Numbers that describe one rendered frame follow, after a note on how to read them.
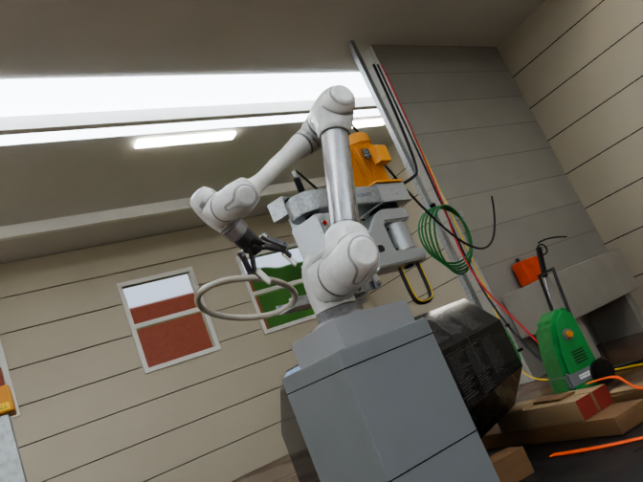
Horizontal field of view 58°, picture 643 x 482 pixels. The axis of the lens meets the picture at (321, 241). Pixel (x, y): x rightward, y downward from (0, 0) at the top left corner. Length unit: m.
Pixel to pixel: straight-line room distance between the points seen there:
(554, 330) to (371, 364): 2.75
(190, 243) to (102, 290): 1.65
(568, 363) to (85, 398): 6.44
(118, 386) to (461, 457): 7.29
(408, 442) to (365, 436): 0.14
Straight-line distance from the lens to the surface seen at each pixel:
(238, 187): 1.81
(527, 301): 5.94
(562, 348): 4.40
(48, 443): 8.66
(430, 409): 1.92
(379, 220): 3.54
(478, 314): 3.32
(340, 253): 1.81
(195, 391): 9.14
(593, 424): 3.11
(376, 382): 1.82
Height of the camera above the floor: 0.71
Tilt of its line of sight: 13 degrees up
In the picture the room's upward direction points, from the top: 23 degrees counter-clockwise
